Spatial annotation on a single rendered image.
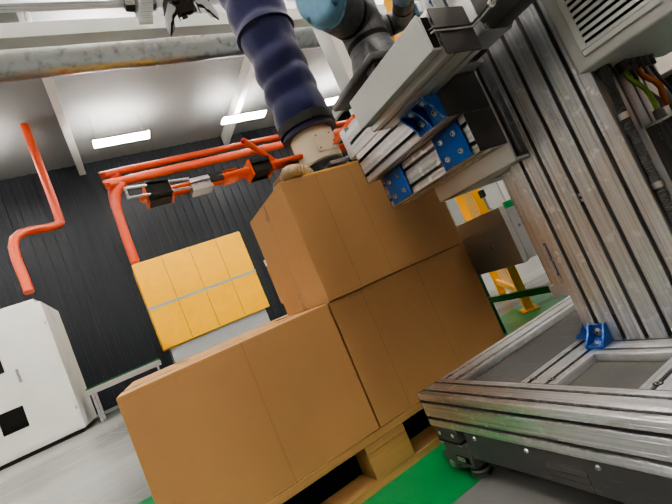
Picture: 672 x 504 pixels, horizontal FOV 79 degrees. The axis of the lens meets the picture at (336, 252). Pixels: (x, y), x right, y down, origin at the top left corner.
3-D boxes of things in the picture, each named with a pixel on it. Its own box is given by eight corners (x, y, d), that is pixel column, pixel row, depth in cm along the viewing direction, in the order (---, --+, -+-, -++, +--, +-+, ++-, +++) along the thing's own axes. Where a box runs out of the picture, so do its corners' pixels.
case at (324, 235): (403, 265, 187) (368, 186, 190) (463, 242, 152) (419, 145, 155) (288, 316, 159) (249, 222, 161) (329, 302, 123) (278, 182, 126)
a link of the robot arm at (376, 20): (396, 34, 110) (376, -10, 111) (373, 18, 99) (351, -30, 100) (361, 62, 117) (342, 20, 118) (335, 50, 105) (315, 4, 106)
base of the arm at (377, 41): (420, 53, 104) (405, 19, 105) (374, 60, 97) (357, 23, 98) (390, 89, 118) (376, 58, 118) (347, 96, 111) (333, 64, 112)
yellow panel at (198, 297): (272, 339, 946) (232, 241, 965) (283, 337, 866) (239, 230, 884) (175, 384, 845) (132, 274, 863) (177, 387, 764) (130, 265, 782)
